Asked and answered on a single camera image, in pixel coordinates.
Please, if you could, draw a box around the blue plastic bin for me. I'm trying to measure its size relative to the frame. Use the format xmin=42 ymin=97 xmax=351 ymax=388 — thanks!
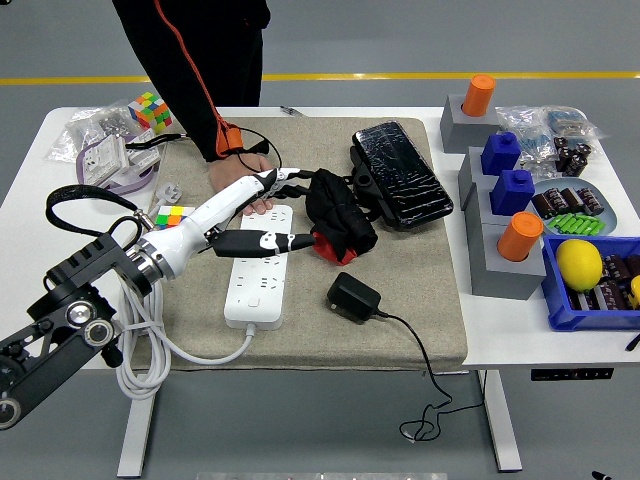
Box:
xmin=541 ymin=234 xmax=640 ymax=332

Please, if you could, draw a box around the person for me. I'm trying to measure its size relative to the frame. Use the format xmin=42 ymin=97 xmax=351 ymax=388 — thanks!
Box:
xmin=112 ymin=0 xmax=271 ymax=109

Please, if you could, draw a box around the orange cylinder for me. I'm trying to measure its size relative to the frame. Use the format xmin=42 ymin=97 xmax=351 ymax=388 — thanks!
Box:
xmin=496 ymin=211 xmax=545 ymax=262
xmin=461 ymin=74 xmax=496 ymax=118

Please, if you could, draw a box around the black plastic mount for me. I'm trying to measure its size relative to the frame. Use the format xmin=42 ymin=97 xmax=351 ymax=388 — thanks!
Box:
xmin=342 ymin=147 xmax=389 ymax=224

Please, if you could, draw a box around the small white plug adapter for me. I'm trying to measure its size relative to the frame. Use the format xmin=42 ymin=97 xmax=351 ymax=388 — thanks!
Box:
xmin=127 ymin=147 xmax=162 ymax=174

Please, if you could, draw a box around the yellow lemon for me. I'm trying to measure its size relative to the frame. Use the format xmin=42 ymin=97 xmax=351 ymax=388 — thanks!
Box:
xmin=555 ymin=238 xmax=604 ymax=293

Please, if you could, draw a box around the black table control panel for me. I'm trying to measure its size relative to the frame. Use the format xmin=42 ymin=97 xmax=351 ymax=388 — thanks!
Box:
xmin=530 ymin=367 xmax=615 ymax=382

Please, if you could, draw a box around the black cloth with red lining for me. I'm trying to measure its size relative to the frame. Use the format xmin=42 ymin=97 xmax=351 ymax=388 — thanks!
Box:
xmin=305 ymin=168 xmax=380 ymax=266

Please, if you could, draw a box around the person's right hand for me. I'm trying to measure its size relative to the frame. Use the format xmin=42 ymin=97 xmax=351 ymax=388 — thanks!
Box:
xmin=207 ymin=152 xmax=275 ymax=217

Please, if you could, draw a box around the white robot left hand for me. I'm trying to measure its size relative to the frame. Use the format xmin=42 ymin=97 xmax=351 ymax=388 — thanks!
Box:
xmin=157 ymin=167 xmax=319 ymax=280

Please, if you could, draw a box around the white power strip with cable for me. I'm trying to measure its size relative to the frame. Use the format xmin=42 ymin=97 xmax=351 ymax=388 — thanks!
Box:
xmin=115 ymin=182 xmax=294 ymax=401

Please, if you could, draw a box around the white table leg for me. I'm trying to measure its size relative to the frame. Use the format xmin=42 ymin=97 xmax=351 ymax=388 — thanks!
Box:
xmin=477 ymin=370 xmax=524 ymax=472
xmin=116 ymin=369 xmax=159 ymax=479

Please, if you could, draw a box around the clear bag of blue parts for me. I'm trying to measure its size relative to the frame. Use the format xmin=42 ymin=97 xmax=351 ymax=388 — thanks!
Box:
xmin=542 ymin=105 xmax=606 ymax=141
xmin=494 ymin=105 xmax=556 ymax=169

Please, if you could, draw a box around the small Rubik's cube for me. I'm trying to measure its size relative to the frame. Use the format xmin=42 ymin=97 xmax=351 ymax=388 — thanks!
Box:
xmin=154 ymin=204 xmax=195 ymax=229

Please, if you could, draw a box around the black power adapter with cord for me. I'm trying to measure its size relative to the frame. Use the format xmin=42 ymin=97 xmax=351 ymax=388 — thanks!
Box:
xmin=326 ymin=272 xmax=487 ymax=444

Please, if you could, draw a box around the grey block with hole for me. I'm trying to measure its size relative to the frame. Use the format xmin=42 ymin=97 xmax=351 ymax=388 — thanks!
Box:
xmin=468 ymin=222 xmax=547 ymax=300
xmin=462 ymin=182 xmax=506 ymax=236
xmin=439 ymin=93 xmax=501 ymax=154
xmin=457 ymin=146 xmax=496 ymax=204

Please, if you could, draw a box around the orange wrist device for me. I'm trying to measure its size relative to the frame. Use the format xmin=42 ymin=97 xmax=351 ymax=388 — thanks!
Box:
xmin=215 ymin=124 xmax=284 ymax=174

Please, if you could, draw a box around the white wall socket panel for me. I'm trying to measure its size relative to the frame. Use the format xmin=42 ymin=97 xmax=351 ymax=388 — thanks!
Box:
xmin=79 ymin=134 xmax=126 ymax=184

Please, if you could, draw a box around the dark capacitor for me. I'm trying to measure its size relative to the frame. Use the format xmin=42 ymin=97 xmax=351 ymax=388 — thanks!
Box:
xmin=530 ymin=192 xmax=557 ymax=219
xmin=549 ymin=187 xmax=584 ymax=216
xmin=574 ymin=187 xmax=606 ymax=216

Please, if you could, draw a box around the grey-brown fabric mat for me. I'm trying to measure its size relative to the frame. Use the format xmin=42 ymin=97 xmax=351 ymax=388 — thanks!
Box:
xmin=114 ymin=117 xmax=469 ymax=371

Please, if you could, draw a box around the black wrapped flat device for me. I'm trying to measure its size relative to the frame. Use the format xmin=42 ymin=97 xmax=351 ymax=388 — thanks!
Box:
xmin=352 ymin=120 xmax=455 ymax=231

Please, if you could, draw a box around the pile of green batteries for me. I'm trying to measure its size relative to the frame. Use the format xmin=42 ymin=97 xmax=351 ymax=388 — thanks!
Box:
xmin=547 ymin=212 xmax=606 ymax=236

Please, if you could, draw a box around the blue plastic block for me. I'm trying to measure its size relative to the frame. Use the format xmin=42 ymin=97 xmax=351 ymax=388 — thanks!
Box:
xmin=488 ymin=169 xmax=536 ymax=217
xmin=479 ymin=131 xmax=522 ymax=176

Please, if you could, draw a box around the light blue plate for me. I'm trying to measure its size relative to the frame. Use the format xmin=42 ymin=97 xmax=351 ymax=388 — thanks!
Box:
xmin=529 ymin=177 xmax=619 ymax=236

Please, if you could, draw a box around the pile of dark capacitors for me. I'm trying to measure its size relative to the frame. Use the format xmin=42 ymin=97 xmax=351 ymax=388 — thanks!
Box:
xmin=567 ymin=254 xmax=640 ymax=314

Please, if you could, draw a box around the large Rubik's cube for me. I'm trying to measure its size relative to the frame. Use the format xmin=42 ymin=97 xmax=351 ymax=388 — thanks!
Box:
xmin=127 ymin=90 xmax=174 ymax=134

